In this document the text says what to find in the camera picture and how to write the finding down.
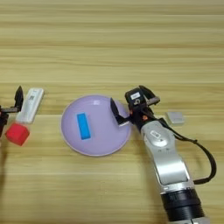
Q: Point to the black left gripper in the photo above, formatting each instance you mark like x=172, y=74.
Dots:
x=3, y=119

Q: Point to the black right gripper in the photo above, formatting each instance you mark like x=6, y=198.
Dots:
x=141, y=115

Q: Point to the red cube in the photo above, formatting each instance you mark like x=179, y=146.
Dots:
x=17, y=134

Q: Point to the purple round plate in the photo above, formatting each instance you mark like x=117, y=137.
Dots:
x=99, y=129

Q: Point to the small grey square block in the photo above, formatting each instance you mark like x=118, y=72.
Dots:
x=175, y=118

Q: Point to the blue rectangular block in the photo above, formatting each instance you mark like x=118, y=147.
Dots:
x=83, y=126

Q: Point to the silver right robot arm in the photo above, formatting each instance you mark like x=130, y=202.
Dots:
x=169, y=163

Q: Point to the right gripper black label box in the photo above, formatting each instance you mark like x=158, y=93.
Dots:
x=136, y=98

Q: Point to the white rectangular test cassette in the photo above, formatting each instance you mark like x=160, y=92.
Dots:
x=30, y=105

